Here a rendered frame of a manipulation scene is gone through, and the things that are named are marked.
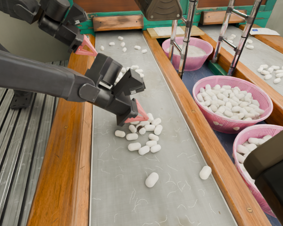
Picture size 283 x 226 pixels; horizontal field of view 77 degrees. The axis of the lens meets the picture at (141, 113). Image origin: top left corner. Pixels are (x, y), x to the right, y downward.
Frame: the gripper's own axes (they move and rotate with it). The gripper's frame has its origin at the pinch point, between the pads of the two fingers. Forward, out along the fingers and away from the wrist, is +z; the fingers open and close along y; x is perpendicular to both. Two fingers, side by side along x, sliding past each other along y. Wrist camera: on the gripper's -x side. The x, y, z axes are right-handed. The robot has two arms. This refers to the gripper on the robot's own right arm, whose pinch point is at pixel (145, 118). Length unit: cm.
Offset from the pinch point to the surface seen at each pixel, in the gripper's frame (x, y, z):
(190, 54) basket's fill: -19, 47, 27
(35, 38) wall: 74, 151, -45
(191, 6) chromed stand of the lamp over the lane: -31.4, 24.0, -1.3
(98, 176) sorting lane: 10.9, -16.4, -10.3
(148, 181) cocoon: 1.7, -20.6, -2.6
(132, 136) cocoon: 3.5, -6.6, -3.8
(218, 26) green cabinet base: -41, 85, 54
